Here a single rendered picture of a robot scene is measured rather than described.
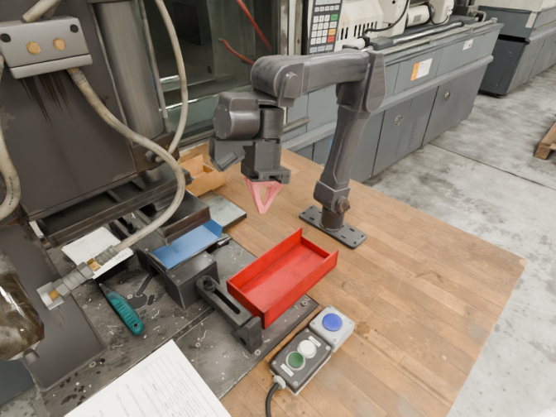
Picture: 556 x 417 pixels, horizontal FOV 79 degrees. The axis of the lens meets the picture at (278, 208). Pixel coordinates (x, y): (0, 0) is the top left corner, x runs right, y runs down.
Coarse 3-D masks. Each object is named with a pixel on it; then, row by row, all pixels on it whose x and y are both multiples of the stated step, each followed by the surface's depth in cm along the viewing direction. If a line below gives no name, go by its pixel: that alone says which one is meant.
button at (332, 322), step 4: (324, 316) 69; (328, 316) 69; (332, 316) 69; (336, 316) 69; (324, 320) 68; (328, 320) 68; (332, 320) 68; (336, 320) 68; (340, 320) 68; (324, 324) 67; (328, 324) 67; (332, 324) 67; (336, 324) 67; (340, 324) 67; (328, 328) 67; (332, 328) 67; (336, 328) 67
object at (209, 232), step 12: (204, 228) 82; (216, 228) 80; (180, 240) 79; (192, 240) 79; (204, 240) 79; (156, 252) 76; (168, 252) 76; (180, 252) 76; (192, 252) 76; (168, 264) 73
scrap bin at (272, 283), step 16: (288, 240) 84; (304, 240) 88; (272, 256) 82; (288, 256) 86; (304, 256) 86; (320, 256) 86; (336, 256) 82; (240, 272) 75; (256, 272) 80; (272, 272) 82; (288, 272) 82; (304, 272) 82; (320, 272) 79; (240, 288) 78; (256, 288) 78; (272, 288) 78; (288, 288) 78; (304, 288) 76; (256, 304) 68; (272, 304) 68; (288, 304) 73; (272, 320) 71
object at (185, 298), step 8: (136, 248) 80; (144, 256) 78; (144, 264) 82; (152, 264) 76; (216, 264) 75; (152, 272) 81; (160, 272) 74; (208, 272) 74; (216, 272) 76; (168, 280) 72; (192, 280) 71; (216, 280) 78; (168, 288) 75; (176, 288) 70; (184, 288) 71; (192, 288) 73; (176, 296) 73; (184, 296) 72; (192, 296) 74; (200, 296) 76; (184, 304) 73; (192, 304) 75
